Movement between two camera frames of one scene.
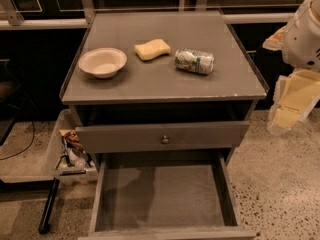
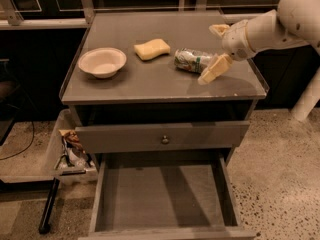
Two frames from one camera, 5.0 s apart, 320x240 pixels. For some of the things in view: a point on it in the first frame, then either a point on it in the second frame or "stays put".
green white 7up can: [194, 61] stays put
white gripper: [302, 44] to [235, 41]
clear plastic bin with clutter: [74, 168] stays put
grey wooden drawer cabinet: [163, 98] stays put
